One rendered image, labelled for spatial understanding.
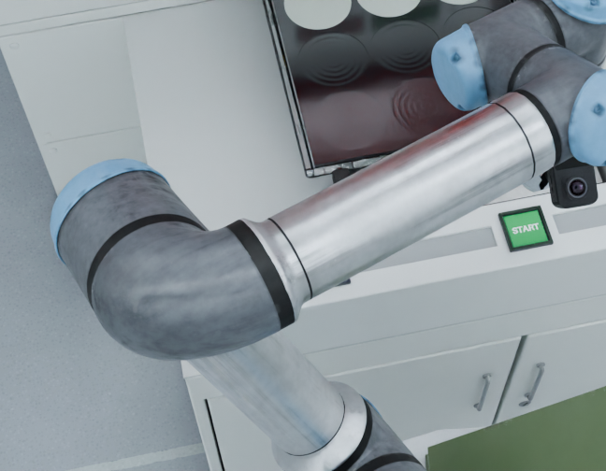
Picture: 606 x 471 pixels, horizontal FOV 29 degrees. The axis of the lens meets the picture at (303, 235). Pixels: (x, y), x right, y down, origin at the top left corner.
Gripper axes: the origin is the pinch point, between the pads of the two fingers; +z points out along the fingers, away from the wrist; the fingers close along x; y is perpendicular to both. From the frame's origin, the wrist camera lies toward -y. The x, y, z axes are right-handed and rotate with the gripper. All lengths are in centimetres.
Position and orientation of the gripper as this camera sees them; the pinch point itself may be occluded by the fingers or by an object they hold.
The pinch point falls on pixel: (540, 189)
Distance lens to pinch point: 142.5
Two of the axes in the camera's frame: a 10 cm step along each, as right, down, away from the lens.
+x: -9.8, 2.0, -0.9
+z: 0.2, 4.9, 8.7
